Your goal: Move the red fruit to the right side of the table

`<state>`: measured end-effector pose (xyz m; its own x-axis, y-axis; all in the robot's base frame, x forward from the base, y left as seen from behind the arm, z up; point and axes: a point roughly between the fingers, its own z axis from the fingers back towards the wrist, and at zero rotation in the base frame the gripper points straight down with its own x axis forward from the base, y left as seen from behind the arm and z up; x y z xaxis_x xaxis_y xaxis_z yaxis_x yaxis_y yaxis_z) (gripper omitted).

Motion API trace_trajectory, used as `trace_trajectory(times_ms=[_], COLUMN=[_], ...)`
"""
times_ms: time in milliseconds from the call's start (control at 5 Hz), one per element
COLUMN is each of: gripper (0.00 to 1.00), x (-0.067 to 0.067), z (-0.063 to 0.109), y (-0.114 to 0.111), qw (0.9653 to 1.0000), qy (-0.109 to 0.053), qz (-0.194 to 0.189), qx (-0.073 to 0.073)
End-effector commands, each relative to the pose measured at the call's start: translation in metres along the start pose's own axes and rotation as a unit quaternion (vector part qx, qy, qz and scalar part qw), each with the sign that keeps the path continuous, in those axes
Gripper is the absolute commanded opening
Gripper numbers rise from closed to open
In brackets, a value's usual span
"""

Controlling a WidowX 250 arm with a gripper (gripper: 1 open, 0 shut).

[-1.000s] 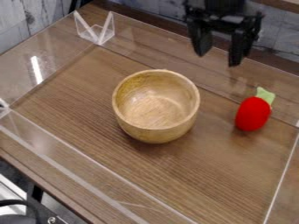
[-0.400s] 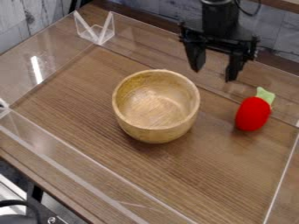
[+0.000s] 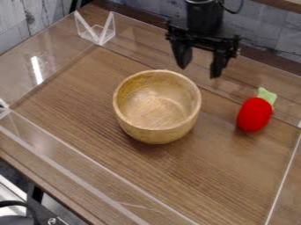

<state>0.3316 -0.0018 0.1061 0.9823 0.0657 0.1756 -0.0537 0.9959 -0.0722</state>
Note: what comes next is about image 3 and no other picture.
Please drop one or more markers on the red plush fruit green leaf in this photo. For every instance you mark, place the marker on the red plush fruit green leaf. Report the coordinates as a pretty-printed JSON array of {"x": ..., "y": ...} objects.
[{"x": 257, "y": 110}]

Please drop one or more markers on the black metal table frame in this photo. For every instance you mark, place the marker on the black metal table frame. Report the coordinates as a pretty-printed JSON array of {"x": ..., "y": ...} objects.
[{"x": 45, "y": 216}]

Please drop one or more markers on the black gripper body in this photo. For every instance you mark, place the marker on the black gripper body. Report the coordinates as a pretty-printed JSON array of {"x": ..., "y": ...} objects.
[{"x": 207, "y": 35}]

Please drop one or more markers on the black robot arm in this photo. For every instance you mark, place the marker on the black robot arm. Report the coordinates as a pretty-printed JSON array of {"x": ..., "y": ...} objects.
[{"x": 207, "y": 9}]

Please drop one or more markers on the light wooden bowl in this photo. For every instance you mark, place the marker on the light wooden bowl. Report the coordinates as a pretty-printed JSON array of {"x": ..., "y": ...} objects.
[{"x": 156, "y": 104}]

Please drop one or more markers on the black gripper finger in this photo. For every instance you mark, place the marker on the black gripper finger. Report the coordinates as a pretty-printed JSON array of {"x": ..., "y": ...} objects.
[
  {"x": 221, "y": 57},
  {"x": 181, "y": 48}
]

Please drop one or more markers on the clear acrylic tray wall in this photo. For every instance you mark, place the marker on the clear acrylic tray wall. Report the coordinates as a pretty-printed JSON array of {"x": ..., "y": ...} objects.
[{"x": 142, "y": 144}]

